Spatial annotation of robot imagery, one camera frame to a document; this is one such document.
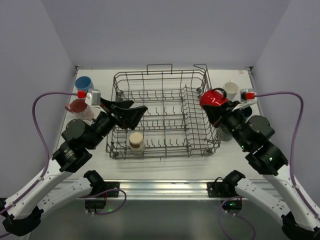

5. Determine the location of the red mug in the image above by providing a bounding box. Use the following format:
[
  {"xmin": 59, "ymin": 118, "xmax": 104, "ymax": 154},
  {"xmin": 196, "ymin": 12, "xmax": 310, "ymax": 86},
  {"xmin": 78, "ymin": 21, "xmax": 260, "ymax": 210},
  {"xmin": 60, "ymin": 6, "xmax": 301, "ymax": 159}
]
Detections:
[{"xmin": 199, "ymin": 87, "xmax": 229, "ymax": 107}]

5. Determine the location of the dark grey mug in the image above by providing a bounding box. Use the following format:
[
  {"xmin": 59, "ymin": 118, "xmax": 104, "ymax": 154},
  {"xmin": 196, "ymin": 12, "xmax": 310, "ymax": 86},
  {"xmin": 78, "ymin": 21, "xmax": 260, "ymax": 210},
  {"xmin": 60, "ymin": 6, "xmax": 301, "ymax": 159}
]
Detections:
[{"xmin": 217, "ymin": 127, "xmax": 233, "ymax": 142}]

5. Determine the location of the pink ghost pattern mug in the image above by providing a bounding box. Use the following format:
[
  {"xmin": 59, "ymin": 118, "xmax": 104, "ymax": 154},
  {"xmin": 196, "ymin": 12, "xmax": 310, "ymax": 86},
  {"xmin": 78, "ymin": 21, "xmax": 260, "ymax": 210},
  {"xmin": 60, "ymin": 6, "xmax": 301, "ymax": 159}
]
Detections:
[{"xmin": 64, "ymin": 98, "xmax": 94, "ymax": 121}]

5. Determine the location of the blue plastic tumbler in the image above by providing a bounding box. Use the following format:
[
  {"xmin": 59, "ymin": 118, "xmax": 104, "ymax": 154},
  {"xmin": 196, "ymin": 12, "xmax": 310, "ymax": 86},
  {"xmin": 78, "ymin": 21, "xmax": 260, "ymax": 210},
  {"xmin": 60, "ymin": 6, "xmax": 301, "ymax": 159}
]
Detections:
[{"xmin": 74, "ymin": 76, "xmax": 94, "ymax": 92}]

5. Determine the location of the cream and brown mug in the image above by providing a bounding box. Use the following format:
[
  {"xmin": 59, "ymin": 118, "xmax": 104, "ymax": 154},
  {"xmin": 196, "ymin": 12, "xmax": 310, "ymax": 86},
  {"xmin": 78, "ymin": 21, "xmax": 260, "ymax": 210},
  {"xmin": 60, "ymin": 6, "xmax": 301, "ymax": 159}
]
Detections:
[{"xmin": 129, "ymin": 132, "xmax": 146, "ymax": 154}]

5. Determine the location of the white faceted ceramic mug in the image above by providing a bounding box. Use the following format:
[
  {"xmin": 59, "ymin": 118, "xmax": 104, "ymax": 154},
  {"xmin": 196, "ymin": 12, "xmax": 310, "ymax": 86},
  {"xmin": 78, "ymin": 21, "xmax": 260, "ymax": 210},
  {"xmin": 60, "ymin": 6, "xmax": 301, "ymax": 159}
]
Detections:
[{"xmin": 223, "ymin": 81, "xmax": 239, "ymax": 101}]

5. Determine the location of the dark green mug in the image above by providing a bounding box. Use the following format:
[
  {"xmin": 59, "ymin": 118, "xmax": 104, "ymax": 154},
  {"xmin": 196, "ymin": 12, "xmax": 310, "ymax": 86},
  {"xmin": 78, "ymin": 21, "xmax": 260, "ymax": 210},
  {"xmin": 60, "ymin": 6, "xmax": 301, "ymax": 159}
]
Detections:
[{"xmin": 241, "ymin": 106, "xmax": 253, "ymax": 119}]

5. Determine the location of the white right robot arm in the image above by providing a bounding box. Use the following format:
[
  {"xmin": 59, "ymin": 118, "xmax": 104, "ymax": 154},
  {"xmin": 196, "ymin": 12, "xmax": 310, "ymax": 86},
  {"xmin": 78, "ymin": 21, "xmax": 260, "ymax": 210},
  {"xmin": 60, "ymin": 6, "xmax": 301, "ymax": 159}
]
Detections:
[{"xmin": 201, "ymin": 101, "xmax": 320, "ymax": 240}]

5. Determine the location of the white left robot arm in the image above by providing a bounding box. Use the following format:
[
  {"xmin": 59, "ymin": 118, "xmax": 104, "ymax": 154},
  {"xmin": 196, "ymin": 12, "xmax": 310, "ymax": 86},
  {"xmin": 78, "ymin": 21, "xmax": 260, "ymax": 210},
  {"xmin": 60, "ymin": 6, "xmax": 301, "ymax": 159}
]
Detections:
[{"xmin": 0, "ymin": 99, "xmax": 148, "ymax": 237}]

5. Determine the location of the left black controller box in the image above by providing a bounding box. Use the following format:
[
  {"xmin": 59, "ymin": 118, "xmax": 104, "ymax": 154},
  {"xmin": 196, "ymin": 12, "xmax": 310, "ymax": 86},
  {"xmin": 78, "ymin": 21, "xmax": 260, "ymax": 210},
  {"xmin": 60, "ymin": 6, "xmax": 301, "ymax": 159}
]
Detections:
[{"xmin": 84, "ymin": 200, "xmax": 107, "ymax": 213}]

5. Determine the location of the black controller box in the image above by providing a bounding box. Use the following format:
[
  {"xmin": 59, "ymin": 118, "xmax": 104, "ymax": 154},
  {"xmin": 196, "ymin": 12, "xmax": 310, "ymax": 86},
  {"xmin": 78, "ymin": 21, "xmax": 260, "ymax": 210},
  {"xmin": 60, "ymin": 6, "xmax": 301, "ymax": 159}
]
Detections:
[
  {"xmin": 84, "ymin": 200, "xmax": 107, "ymax": 213},
  {"xmin": 220, "ymin": 198, "xmax": 243, "ymax": 214}
]

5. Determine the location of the right black controller box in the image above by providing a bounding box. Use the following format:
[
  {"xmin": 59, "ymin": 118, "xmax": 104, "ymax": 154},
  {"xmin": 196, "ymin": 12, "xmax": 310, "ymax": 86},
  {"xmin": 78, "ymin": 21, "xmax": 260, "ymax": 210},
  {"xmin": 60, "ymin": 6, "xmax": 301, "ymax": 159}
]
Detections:
[{"xmin": 220, "ymin": 198, "xmax": 243, "ymax": 214}]

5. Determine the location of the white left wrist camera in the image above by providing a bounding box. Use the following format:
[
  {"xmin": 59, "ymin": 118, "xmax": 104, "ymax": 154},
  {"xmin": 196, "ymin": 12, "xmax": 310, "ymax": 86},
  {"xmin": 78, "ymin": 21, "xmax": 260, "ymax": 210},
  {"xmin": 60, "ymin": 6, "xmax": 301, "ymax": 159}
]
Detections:
[{"xmin": 84, "ymin": 88, "xmax": 102, "ymax": 111}]

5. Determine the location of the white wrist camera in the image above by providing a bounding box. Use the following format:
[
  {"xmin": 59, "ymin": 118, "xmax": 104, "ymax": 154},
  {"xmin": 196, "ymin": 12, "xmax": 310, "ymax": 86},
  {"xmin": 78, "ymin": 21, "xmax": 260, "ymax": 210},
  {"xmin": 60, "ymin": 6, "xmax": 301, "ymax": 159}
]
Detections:
[
  {"xmin": 84, "ymin": 88, "xmax": 102, "ymax": 111},
  {"xmin": 232, "ymin": 88, "xmax": 257, "ymax": 112}
]

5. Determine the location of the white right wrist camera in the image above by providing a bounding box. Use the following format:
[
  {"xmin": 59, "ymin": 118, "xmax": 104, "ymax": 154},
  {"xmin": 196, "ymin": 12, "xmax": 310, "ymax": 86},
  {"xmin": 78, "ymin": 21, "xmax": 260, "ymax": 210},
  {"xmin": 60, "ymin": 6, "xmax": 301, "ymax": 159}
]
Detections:
[{"xmin": 232, "ymin": 88, "xmax": 257, "ymax": 112}]

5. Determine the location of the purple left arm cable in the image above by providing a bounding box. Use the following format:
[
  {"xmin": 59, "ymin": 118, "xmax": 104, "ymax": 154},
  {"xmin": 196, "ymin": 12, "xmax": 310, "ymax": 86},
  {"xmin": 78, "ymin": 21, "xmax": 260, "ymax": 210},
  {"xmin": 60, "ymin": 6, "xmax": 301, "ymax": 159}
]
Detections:
[{"xmin": 0, "ymin": 91, "xmax": 127, "ymax": 236}]

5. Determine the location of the grey wire dish rack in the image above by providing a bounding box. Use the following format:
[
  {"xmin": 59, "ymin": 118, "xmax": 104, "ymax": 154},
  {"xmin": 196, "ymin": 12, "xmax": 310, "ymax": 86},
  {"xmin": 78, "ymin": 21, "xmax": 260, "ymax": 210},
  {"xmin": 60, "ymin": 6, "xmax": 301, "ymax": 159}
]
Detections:
[{"xmin": 105, "ymin": 64, "xmax": 221, "ymax": 160}]

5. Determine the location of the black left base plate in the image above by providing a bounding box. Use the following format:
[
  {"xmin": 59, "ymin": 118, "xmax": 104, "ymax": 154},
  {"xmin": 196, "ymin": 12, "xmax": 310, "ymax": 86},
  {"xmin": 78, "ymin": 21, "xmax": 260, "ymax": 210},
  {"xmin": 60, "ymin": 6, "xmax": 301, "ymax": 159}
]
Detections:
[{"xmin": 86, "ymin": 180, "xmax": 120, "ymax": 198}]

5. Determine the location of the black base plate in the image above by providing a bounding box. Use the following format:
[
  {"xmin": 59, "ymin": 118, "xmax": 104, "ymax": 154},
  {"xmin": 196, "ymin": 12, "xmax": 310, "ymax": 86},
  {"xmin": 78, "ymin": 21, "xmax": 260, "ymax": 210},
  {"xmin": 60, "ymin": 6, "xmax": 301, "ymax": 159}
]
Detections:
[
  {"xmin": 206, "ymin": 176, "xmax": 234, "ymax": 198},
  {"xmin": 86, "ymin": 180, "xmax": 120, "ymax": 198}
]

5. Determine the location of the aluminium mounting rail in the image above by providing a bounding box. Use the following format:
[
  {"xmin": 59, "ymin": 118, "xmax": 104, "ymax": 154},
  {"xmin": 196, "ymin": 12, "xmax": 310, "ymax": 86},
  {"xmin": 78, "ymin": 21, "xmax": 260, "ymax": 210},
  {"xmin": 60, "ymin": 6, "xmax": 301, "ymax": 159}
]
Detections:
[{"xmin": 62, "ymin": 178, "xmax": 263, "ymax": 200}]

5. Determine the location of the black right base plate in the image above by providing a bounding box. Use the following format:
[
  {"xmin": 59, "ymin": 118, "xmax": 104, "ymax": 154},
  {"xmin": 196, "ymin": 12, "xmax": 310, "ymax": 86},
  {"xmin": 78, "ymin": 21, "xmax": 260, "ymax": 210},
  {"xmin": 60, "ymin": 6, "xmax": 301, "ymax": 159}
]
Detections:
[{"xmin": 206, "ymin": 176, "xmax": 234, "ymax": 198}]

